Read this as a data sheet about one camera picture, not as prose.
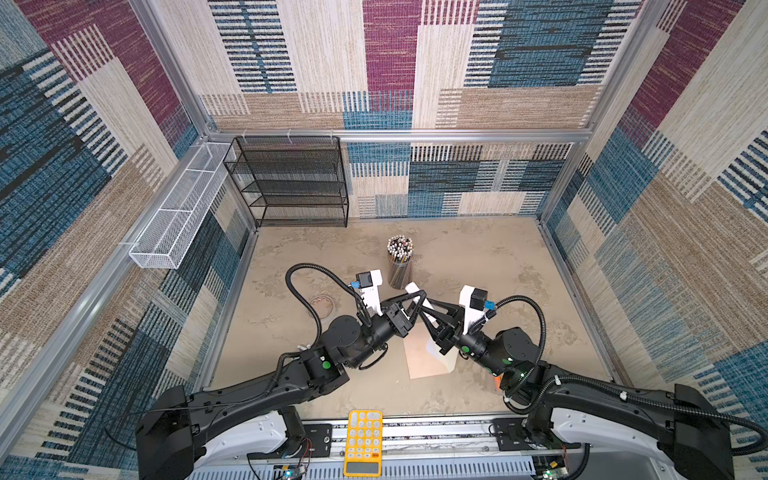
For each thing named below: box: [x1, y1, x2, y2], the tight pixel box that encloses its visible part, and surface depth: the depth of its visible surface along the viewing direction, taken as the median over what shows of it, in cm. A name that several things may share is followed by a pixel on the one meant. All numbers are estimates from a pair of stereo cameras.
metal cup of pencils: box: [387, 235, 414, 290], surface depth 91 cm
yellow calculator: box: [344, 410, 384, 478], surface depth 74 cm
